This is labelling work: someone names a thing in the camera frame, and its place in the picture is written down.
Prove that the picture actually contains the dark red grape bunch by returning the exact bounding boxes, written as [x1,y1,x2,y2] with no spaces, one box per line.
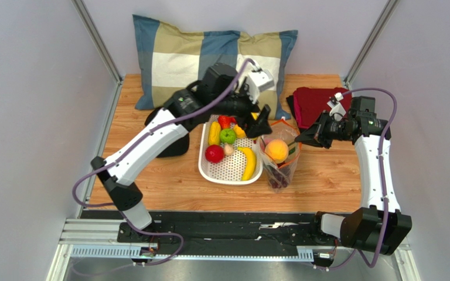
[266,166,292,190]

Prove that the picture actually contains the yellow banana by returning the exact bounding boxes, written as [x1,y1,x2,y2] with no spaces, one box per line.
[237,147,257,181]

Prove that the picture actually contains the pink peach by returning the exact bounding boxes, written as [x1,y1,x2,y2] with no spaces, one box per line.
[262,136,272,146]

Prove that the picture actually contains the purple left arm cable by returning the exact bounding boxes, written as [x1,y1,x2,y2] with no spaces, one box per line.
[71,57,258,267]

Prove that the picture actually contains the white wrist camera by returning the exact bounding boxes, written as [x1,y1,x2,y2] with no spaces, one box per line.
[244,70,275,104]
[327,92,346,121]

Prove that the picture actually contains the red folded cloth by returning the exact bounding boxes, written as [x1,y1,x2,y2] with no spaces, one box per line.
[286,87,347,131]

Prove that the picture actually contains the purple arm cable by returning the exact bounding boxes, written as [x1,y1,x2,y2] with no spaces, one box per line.
[311,87,399,272]
[71,57,258,267]

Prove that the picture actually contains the aluminium front rail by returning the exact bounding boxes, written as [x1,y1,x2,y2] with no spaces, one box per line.
[59,220,344,262]

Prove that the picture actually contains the small orange fruit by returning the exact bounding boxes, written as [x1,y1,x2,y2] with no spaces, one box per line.
[233,125,246,139]

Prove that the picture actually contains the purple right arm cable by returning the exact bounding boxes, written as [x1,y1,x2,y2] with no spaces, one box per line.
[311,87,399,272]

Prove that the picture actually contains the orange yellow peach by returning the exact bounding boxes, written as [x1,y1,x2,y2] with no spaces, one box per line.
[264,139,289,164]

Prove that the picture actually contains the black embroidered cap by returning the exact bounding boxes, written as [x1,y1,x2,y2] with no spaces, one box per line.
[144,107,190,158]

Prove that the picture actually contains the blue beige checked pillow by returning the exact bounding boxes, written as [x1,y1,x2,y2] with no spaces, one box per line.
[132,15,298,119]

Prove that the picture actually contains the clear zip top bag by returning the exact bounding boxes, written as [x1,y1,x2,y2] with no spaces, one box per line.
[258,119,302,193]

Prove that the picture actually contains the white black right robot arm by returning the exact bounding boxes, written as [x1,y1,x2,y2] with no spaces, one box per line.
[295,93,412,255]

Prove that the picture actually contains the aluminium frame post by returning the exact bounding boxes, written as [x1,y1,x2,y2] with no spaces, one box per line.
[342,0,401,87]
[71,0,123,84]

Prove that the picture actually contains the yellow mango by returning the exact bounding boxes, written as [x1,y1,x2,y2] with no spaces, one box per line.
[251,112,259,120]

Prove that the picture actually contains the green scallion bunch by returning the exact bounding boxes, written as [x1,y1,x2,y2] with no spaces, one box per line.
[288,141,297,155]

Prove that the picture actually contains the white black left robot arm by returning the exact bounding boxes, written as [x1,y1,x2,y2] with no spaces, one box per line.
[90,59,274,235]

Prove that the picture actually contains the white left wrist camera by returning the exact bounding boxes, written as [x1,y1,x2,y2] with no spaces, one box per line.
[244,70,275,104]

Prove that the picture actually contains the red apple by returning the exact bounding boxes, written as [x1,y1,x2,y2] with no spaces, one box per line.
[204,145,225,163]

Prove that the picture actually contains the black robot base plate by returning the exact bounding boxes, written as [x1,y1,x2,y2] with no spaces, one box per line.
[80,209,359,258]

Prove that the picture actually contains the beige garlic bulb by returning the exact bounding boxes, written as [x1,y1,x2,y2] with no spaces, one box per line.
[223,143,235,156]

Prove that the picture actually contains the white perforated plastic basket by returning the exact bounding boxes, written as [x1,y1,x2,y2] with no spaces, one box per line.
[197,115,263,186]

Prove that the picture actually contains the yellow corn cob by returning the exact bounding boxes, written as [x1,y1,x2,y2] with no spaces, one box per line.
[208,121,221,146]

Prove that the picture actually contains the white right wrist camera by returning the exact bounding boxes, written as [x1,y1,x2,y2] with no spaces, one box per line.
[327,92,346,121]

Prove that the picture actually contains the right aluminium frame post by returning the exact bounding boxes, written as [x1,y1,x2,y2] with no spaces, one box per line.
[342,0,401,87]

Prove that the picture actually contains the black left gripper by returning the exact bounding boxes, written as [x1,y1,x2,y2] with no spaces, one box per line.
[211,81,272,139]

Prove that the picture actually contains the left aluminium frame post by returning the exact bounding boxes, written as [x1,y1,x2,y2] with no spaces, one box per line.
[71,0,123,84]

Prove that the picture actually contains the green apple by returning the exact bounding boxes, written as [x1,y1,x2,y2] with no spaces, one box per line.
[219,128,237,145]

